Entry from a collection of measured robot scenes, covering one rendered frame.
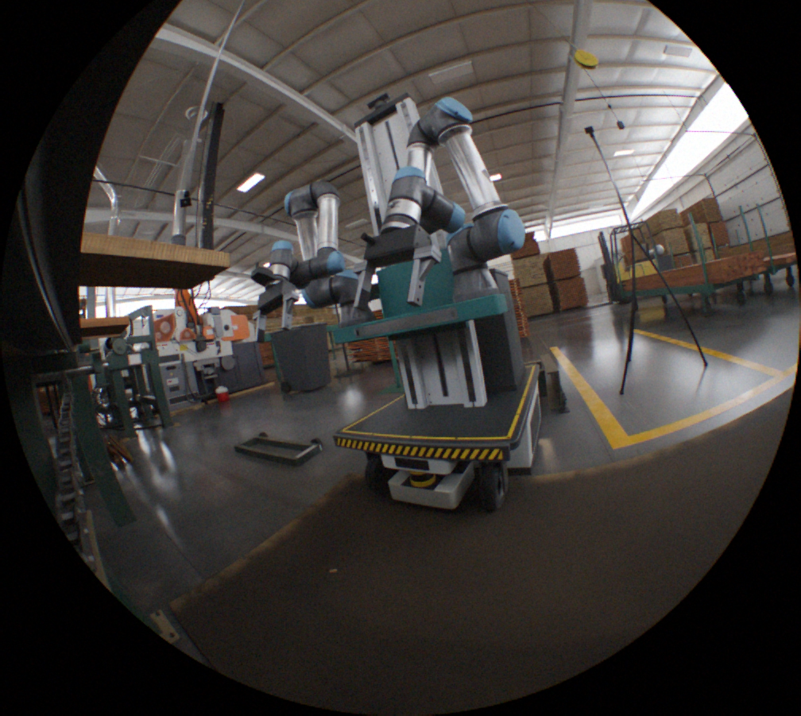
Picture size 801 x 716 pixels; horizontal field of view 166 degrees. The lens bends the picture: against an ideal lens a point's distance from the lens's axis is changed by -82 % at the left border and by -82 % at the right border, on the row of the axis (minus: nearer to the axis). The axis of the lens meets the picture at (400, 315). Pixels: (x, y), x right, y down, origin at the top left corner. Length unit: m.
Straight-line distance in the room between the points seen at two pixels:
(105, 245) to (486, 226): 0.81
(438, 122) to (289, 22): 6.28
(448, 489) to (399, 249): 0.75
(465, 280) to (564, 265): 9.74
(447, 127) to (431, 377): 0.94
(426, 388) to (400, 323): 0.39
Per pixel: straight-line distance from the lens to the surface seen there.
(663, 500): 1.06
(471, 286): 0.82
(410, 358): 1.15
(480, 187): 0.81
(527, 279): 10.33
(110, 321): 0.98
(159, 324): 4.89
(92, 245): 0.42
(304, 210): 1.19
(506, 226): 0.75
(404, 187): 0.60
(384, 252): 0.54
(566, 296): 10.52
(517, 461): 1.08
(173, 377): 4.88
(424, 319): 0.87
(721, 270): 3.75
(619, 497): 1.06
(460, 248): 0.85
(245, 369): 5.92
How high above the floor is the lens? 0.70
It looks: 2 degrees up
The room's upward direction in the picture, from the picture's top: 11 degrees counter-clockwise
